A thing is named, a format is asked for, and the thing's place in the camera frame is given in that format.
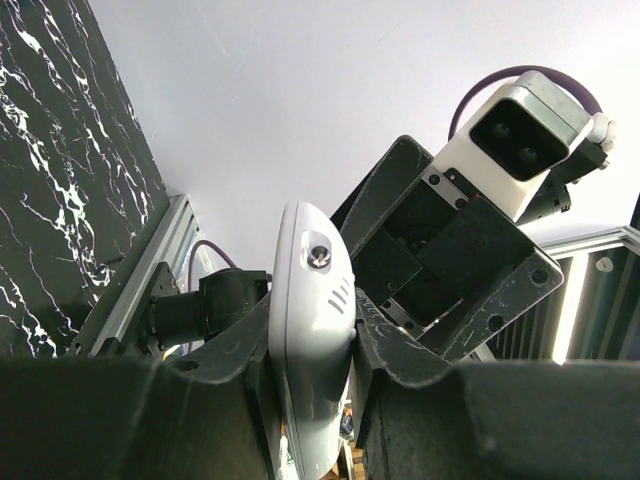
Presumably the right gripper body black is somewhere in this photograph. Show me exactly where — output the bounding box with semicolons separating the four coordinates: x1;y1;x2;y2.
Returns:
352;169;530;326

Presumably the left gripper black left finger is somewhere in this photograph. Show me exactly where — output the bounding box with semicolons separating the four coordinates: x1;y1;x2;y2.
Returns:
1;301;280;479

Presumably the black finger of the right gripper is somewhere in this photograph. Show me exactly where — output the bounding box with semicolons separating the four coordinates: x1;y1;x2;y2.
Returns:
418;248;564;363
331;135;434;260

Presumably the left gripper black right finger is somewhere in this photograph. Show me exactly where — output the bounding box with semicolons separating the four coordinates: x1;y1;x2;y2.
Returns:
352;293;639;479

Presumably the white remote control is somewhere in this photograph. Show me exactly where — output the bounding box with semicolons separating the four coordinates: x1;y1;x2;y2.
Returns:
268;202;356;479

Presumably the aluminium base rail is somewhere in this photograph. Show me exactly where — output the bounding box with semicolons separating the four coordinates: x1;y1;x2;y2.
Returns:
67;195;199;356

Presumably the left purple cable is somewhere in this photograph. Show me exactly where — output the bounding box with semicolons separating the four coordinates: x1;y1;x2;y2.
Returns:
187;239;239;291

